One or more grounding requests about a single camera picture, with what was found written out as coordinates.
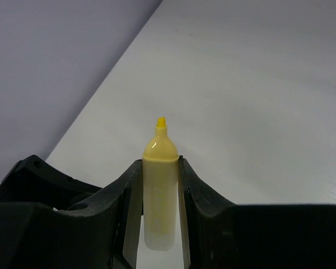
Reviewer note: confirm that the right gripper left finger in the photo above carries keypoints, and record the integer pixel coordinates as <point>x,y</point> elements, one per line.
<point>51,220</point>

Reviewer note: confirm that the yellow highlighter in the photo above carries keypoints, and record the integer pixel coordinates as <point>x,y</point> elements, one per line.
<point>160,189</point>

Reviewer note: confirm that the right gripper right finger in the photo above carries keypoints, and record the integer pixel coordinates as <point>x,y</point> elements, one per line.
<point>217,233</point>

